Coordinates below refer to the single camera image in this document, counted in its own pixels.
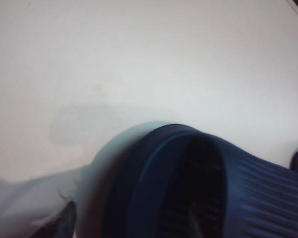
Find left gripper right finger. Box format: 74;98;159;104
186;202;207;238

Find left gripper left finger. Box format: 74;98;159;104
37;200;77;238

